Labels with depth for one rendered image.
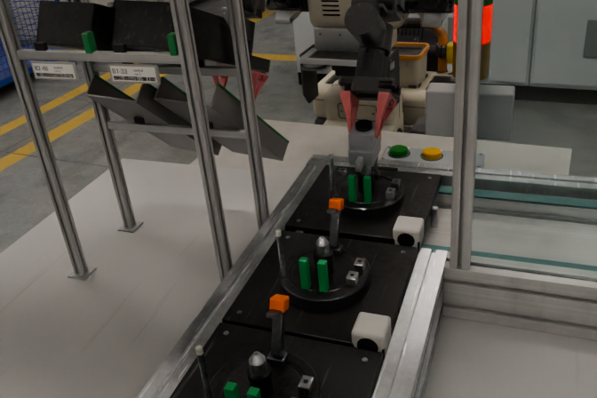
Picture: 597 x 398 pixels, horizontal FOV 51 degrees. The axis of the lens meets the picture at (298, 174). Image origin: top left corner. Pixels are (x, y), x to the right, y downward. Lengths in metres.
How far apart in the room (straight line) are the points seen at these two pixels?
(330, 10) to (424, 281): 1.01
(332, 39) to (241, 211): 0.64
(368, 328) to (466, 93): 0.34
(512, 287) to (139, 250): 0.73
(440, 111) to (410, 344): 0.33
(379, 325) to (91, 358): 0.49
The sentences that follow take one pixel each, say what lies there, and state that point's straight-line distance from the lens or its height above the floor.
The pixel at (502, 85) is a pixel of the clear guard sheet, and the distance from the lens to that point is 0.88.
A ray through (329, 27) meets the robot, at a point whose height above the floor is 1.10.
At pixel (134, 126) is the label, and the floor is 1.11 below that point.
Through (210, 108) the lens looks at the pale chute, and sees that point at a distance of 1.09.
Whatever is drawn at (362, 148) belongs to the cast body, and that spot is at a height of 1.09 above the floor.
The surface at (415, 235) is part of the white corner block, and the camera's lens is 1.05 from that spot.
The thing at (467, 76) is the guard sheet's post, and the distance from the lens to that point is 0.88.
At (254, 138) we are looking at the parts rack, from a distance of 1.14.
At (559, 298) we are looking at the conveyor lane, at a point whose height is 0.93.
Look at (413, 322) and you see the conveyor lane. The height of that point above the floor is 0.95.
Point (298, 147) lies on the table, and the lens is 1.66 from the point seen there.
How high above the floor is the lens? 1.57
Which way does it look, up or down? 28 degrees down
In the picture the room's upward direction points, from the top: 6 degrees counter-clockwise
